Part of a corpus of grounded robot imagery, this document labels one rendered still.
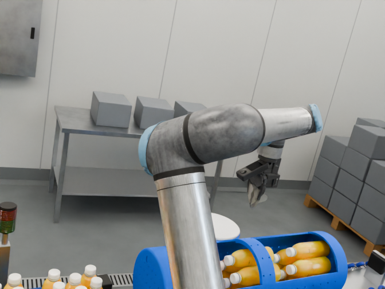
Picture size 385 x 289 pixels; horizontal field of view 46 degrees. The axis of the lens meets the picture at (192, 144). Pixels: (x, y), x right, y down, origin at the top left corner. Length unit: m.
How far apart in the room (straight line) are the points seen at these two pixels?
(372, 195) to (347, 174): 0.42
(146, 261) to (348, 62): 4.78
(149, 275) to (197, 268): 0.71
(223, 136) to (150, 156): 0.17
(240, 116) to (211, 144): 0.09
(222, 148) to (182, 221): 0.18
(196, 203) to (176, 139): 0.14
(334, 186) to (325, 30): 1.85
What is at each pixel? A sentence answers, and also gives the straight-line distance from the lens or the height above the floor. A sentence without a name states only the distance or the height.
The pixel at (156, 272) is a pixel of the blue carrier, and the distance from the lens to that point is 1.61.
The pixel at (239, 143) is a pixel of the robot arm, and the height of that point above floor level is 1.82.
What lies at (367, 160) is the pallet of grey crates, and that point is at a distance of 5.09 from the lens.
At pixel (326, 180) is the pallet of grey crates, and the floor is 0.44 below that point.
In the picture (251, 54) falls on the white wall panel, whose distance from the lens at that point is 5.27.
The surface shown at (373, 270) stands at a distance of 2.54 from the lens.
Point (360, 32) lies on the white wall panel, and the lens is 6.09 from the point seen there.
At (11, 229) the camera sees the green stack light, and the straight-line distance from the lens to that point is 1.79.
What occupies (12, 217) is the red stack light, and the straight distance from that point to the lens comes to 1.77.
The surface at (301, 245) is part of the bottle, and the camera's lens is 2.03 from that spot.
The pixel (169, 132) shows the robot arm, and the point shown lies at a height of 1.81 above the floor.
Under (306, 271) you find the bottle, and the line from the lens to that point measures 2.00.
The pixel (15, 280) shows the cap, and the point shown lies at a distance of 1.64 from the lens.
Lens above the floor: 2.07
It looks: 17 degrees down
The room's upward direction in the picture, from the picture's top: 12 degrees clockwise
